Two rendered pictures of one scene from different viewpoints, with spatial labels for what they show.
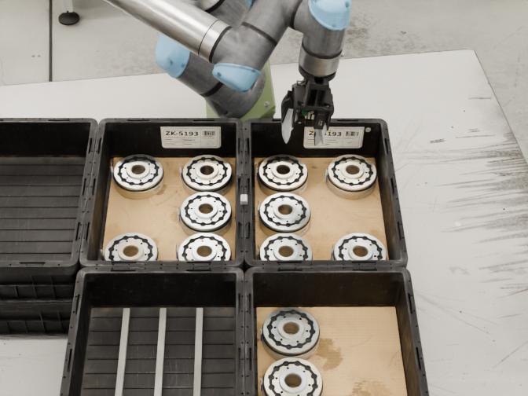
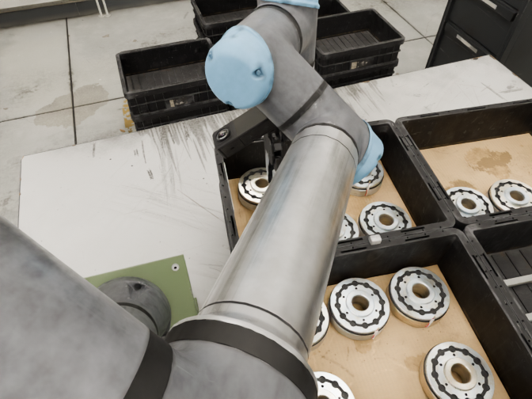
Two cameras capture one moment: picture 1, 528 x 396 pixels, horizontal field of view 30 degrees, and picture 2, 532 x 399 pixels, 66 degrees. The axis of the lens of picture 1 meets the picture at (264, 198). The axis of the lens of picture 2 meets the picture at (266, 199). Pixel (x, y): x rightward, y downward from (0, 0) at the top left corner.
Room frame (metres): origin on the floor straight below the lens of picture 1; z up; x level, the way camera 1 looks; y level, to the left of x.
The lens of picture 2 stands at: (1.54, 0.39, 1.52)
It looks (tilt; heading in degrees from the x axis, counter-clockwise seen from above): 51 degrees down; 260
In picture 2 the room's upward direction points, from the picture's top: straight up
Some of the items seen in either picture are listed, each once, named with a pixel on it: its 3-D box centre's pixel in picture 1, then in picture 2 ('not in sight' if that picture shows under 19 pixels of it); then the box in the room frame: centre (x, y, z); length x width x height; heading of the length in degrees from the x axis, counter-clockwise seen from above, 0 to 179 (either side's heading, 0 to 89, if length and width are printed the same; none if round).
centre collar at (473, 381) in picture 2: (130, 251); (460, 374); (1.21, 0.25, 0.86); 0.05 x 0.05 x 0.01
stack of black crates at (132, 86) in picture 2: not in sight; (178, 108); (1.67, -1.12, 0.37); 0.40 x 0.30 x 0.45; 9
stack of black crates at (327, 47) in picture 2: not in sight; (342, 74); (0.88, -1.25, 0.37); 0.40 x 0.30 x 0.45; 10
